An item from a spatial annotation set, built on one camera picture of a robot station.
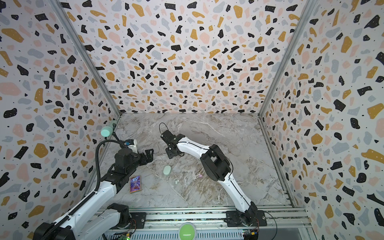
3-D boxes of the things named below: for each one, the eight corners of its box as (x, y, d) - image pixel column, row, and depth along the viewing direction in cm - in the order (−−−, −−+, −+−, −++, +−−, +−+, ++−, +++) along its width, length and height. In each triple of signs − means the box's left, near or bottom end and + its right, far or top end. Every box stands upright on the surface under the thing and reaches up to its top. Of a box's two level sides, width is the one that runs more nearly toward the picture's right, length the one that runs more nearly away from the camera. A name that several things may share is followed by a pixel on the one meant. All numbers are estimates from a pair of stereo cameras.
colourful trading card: (130, 193, 84) (129, 192, 82) (131, 179, 89) (129, 177, 87) (140, 190, 85) (139, 189, 83) (140, 176, 90) (139, 175, 88)
